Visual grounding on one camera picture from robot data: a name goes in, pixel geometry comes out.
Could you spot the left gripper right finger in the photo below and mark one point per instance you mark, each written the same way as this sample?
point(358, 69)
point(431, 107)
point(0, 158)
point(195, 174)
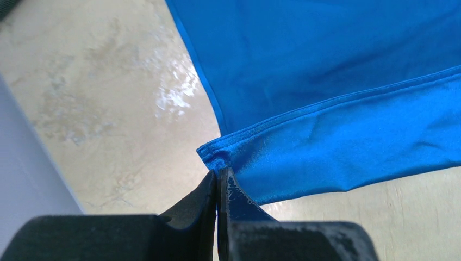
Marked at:
point(247, 232)

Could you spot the blue cloth napkin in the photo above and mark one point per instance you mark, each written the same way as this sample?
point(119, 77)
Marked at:
point(326, 96)

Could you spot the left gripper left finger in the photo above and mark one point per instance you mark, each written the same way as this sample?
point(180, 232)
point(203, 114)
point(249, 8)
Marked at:
point(183, 232)

